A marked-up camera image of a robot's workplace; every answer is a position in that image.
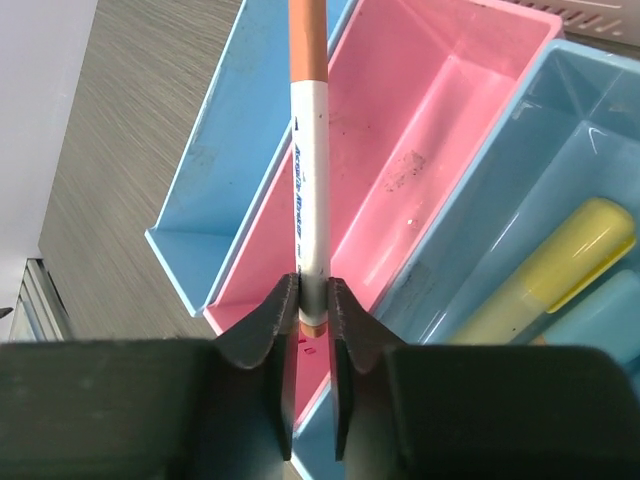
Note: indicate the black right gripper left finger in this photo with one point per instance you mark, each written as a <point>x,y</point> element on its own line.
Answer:
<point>156,409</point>

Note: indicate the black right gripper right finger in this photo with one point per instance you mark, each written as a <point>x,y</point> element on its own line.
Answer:
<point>406,411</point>

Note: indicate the yellow highlighter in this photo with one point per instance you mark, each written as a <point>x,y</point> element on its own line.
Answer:
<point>588,243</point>

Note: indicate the brown capped white marker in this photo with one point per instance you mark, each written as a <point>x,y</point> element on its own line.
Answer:
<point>309,93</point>

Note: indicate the white desktop file rack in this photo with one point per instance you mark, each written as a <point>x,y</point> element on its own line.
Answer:
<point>611,20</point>

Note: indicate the aluminium frame rail right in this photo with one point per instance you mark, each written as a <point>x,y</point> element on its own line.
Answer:
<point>39,314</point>

